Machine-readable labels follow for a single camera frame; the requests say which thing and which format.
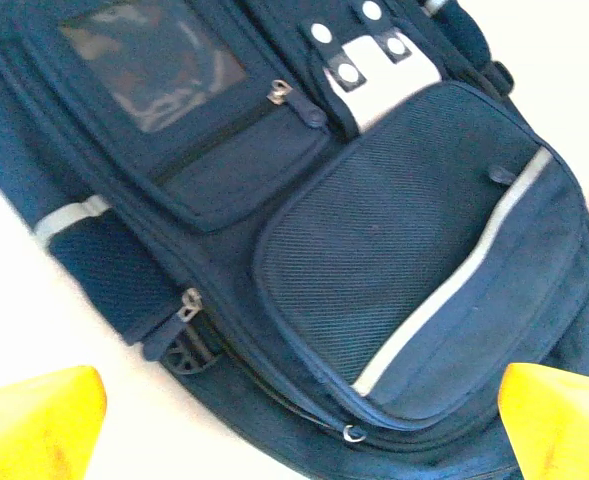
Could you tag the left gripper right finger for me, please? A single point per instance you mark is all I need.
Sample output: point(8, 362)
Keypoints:
point(564, 430)

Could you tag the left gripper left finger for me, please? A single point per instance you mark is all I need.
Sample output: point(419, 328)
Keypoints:
point(34, 430)

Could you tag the navy blue student backpack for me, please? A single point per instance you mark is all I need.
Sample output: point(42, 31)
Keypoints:
point(324, 225)

